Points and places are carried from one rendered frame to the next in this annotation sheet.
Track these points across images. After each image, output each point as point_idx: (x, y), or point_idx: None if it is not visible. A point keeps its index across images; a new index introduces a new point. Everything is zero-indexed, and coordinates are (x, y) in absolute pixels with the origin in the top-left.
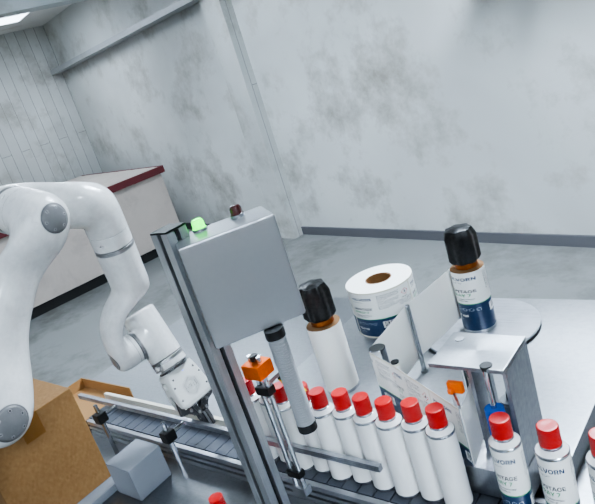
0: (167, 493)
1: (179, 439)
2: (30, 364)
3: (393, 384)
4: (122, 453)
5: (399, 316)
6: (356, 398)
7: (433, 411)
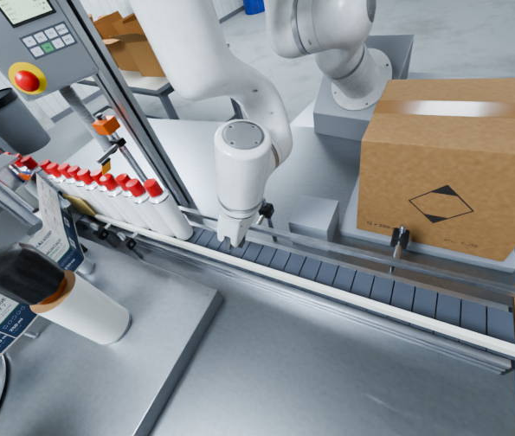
0: (284, 224)
1: (287, 254)
2: (267, 15)
3: (56, 225)
4: (327, 211)
5: None
6: (74, 166)
7: (45, 160)
